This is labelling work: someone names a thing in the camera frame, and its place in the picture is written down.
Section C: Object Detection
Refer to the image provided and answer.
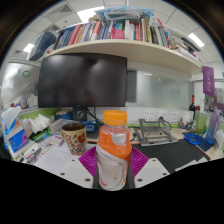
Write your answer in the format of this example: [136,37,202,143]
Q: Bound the blue circuit board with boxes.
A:
[81,120,99,133]

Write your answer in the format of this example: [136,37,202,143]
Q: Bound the blue tissue box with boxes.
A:
[1,106,31,154]

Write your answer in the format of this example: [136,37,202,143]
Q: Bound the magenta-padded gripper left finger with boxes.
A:
[59,146,100,190]

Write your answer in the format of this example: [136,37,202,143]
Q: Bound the stack of white napkins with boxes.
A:
[21,113,51,134]

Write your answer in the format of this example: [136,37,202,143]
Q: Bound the orange-capped drink bottle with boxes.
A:
[95,109,133,192]

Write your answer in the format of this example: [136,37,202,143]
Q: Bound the small white paper slips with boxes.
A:
[174,156,209,173]

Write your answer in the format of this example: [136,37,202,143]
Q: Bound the beige floral mug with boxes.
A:
[60,122,88,157]

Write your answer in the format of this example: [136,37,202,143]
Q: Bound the blue round tin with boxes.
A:
[54,109,74,121]

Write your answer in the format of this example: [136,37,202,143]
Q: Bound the translucent purple water bottle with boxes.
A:
[205,107,222,145]

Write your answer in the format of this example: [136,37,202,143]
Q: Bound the black computer monitor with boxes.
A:
[37,53,128,121]

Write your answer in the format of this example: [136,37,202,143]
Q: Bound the purple hanging banner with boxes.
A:
[202,65,216,98]

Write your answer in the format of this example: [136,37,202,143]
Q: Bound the blue coiled cable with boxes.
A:
[182,131,204,146]

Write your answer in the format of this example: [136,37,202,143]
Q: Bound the dark wine bottle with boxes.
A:
[188,94,197,121]

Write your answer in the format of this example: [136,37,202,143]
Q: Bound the clear plastic box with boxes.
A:
[49,118,74,134]

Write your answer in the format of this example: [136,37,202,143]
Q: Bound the white handwritten paper sheet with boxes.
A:
[33,141,98,176]

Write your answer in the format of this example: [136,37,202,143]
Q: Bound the ceiling lights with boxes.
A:
[23,5,205,54]

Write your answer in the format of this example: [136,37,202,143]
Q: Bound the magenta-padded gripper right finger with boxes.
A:
[128,146,171,190]

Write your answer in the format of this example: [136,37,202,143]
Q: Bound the navy blue box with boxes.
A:
[29,31,57,62]

